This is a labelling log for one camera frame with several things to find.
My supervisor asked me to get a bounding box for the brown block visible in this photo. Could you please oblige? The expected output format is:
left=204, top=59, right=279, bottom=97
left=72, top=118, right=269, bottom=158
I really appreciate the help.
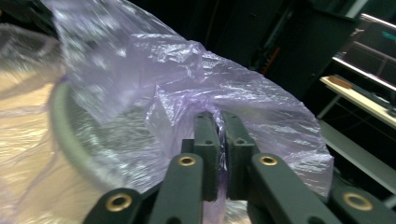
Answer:
left=328, top=75, right=353, bottom=90

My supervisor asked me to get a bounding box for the grey metal beam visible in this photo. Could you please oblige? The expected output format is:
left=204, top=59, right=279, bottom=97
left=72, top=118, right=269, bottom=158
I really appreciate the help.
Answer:
left=317, top=119, right=396, bottom=194

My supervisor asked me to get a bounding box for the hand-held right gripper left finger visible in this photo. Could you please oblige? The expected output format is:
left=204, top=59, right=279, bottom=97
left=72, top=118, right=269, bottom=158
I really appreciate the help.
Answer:
left=181, top=111, right=222, bottom=202

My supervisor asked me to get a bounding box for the light wooden desk board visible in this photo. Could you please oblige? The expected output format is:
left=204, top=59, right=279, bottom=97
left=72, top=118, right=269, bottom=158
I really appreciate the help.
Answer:
left=319, top=75, right=396, bottom=130

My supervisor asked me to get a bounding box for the silver metal rail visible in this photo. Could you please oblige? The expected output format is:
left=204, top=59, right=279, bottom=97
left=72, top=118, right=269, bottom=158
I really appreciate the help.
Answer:
left=331, top=56, right=396, bottom=91
left=359, top=12, right=396, bottom=31

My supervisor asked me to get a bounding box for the green plastic bin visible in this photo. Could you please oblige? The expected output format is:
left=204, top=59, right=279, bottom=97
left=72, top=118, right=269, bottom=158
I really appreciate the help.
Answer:
left=49, top=78, right=176, bottom=200

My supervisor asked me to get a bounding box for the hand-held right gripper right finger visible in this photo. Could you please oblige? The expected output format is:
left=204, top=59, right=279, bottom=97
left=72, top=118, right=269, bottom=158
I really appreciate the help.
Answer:
left=221, top=111, right=260, bottom=201

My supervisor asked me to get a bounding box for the purple plastic bag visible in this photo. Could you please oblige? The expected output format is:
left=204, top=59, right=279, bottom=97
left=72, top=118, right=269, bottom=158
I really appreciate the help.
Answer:
left=0, top=0, right=334, bottom=224

